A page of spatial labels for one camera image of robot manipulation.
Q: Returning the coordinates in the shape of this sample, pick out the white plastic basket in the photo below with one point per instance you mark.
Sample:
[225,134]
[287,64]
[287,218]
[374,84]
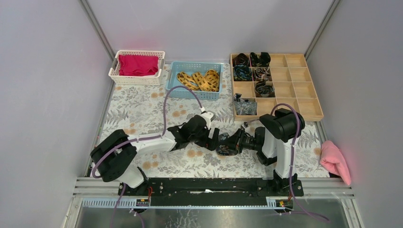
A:
[151,80]

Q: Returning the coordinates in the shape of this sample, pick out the wooden compartment organizer tray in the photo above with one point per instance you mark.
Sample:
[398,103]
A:
[292,83]

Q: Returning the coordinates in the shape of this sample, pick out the black floral rolled tie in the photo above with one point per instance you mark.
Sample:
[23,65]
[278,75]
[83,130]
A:
[262,60]

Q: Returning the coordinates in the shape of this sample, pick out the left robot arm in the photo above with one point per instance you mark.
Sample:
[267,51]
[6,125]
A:
[113,156]

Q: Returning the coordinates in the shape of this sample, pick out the grey leaf pattern tie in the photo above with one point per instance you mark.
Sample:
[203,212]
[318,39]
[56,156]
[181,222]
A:
[244,106]

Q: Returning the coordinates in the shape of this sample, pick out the brown paisley rolled tie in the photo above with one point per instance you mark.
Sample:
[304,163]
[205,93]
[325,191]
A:
[261,74]

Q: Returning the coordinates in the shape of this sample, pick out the yellow insect pattern tie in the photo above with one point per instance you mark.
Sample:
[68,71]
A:
[209,82]

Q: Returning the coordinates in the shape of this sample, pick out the blue floral rolled tie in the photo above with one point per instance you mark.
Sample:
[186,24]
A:
[242,73]

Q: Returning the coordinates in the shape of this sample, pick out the dark floral pattern tie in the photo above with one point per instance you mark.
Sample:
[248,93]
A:
[226,145]

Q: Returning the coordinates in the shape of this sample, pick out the dark grey rolled tie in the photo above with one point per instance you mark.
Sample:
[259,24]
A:
[264,89]

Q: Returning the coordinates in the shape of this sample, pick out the magenta cloth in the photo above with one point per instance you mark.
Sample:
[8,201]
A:
[136,65]

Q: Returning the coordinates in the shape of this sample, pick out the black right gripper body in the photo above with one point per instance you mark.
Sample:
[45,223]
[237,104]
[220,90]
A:
[244,142]

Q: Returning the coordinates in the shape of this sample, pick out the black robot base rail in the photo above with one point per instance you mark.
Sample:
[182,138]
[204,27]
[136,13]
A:
[183,192]

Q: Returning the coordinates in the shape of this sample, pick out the floral patterned table mat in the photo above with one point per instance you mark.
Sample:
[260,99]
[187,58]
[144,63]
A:
[144,109]

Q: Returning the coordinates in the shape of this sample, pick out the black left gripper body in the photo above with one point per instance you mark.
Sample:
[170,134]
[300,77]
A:
[209,138]

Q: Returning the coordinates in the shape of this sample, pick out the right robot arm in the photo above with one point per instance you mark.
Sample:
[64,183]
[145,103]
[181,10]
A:
[274,142]

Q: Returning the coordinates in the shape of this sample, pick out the pink cloth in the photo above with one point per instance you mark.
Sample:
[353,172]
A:
[334,162]

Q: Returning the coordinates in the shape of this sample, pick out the dark red rolled tie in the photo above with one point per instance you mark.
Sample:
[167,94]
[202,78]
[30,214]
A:
[241,59]

